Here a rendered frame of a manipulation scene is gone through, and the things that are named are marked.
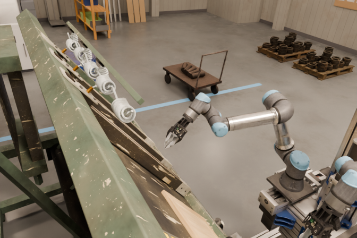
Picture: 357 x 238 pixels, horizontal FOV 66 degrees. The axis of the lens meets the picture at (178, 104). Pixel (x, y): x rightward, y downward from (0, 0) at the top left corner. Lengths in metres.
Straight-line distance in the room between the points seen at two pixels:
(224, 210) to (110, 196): 2.52
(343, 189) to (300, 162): 0.70
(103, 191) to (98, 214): 0.05
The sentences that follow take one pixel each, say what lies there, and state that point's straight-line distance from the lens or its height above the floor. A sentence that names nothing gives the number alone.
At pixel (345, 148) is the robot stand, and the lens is 1.83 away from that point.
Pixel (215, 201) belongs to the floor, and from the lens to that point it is 3.13.
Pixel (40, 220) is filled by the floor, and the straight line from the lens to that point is 3.15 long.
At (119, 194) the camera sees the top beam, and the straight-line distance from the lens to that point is 0.61.
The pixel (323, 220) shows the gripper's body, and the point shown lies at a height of 1.50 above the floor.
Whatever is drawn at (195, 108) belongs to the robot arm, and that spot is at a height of 1.60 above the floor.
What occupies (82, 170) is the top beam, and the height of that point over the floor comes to 1.87.
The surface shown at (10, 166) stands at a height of 1.48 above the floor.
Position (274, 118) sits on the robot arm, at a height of 1.59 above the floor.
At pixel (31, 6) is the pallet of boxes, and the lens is 9.26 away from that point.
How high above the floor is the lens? 2.35
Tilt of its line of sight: 30 degrees down
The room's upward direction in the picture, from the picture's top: 3 degrees clockwise
